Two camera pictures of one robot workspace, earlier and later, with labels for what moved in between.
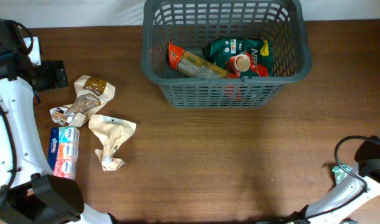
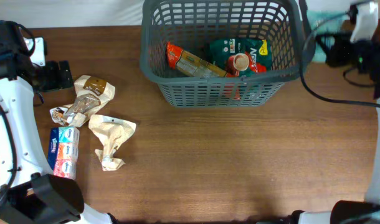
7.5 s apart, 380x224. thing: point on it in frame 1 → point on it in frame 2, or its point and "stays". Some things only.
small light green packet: x=339 y=173 → x=322 y=20
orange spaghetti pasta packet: x=193 y=66 stays
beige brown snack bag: x=90 y=92 stays
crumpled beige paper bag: x=112 y=132 stays
